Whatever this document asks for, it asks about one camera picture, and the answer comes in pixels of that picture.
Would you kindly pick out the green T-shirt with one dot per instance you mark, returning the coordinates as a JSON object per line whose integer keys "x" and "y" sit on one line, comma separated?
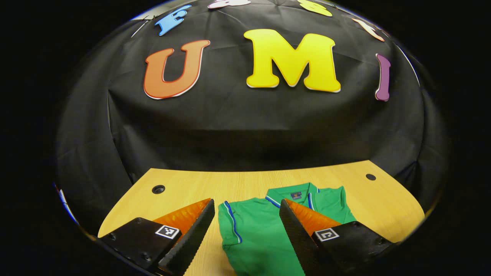
{"x": 253, "y": 237}

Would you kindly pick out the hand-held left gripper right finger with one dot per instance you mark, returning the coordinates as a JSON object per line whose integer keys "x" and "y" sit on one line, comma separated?
{"x": 297, "y": 234}

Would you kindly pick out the black backdrop cloth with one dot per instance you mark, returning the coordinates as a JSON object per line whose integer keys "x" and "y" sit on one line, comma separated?
{"x": 230, "y": 126}

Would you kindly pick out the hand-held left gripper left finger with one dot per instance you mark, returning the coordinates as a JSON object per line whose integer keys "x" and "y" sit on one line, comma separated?
{"x": 191, "y": 237}

